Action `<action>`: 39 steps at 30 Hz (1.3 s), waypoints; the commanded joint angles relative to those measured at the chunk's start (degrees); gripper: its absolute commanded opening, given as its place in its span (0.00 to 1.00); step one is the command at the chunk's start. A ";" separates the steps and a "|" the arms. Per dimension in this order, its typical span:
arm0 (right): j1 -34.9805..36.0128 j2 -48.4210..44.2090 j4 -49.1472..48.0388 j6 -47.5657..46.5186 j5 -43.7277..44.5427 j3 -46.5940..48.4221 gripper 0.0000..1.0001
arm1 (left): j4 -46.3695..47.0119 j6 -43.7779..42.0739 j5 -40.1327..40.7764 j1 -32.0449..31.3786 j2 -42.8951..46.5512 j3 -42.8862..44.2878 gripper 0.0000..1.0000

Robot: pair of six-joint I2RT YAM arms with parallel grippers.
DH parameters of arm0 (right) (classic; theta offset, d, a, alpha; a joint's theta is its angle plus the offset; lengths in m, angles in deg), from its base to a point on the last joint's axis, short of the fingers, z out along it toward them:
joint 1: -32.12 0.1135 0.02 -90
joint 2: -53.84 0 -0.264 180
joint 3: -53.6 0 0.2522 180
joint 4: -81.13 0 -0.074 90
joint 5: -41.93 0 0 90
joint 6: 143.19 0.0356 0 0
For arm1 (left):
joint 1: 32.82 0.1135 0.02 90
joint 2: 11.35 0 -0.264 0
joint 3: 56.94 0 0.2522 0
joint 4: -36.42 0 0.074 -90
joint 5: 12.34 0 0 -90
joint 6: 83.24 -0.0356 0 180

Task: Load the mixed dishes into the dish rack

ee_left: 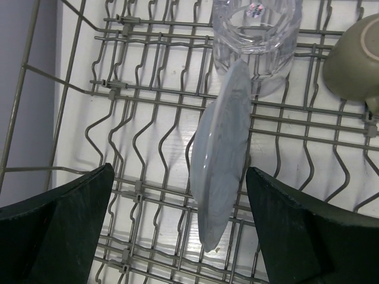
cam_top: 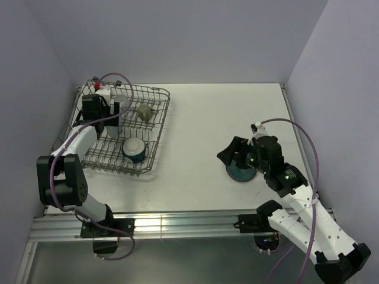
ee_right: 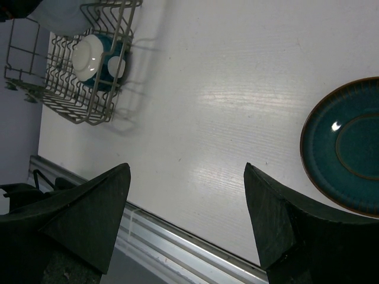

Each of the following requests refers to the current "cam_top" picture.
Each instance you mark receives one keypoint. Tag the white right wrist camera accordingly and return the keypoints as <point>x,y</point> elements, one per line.
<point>258,130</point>

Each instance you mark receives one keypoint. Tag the clear plastic cup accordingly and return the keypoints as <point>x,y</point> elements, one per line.
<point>123,101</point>

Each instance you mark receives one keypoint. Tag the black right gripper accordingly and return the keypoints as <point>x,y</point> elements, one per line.
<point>227,155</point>

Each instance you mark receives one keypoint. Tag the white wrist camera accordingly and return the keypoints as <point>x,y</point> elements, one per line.
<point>104,91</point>
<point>258,130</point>

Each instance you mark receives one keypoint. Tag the light blue scalloped plate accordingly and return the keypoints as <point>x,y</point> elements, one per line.
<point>113,131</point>

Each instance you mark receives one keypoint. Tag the teal and cream bowl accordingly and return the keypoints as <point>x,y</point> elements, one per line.
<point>134,149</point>

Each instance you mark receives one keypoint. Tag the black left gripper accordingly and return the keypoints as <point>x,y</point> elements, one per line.
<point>104,106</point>

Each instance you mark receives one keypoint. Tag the aluminium mounting rail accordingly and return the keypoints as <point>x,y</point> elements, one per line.
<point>162,225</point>

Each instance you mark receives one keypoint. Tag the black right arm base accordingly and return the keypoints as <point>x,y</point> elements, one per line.
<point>265,239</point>

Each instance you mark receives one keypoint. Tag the dark teal round plate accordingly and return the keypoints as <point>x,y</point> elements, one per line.
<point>240,175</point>

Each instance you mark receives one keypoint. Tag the beige ceramic mug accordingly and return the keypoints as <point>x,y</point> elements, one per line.
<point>144,112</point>

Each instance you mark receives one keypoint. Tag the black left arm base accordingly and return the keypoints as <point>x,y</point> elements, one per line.
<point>106,238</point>

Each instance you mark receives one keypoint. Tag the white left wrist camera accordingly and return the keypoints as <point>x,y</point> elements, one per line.
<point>104,91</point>

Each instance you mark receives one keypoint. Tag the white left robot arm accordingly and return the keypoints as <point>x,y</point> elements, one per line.
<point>61,180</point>

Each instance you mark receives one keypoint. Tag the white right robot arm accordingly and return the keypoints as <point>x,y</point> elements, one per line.
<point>335,255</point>

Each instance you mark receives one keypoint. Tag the grey wire dish rack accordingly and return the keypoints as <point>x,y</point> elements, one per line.
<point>106,154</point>

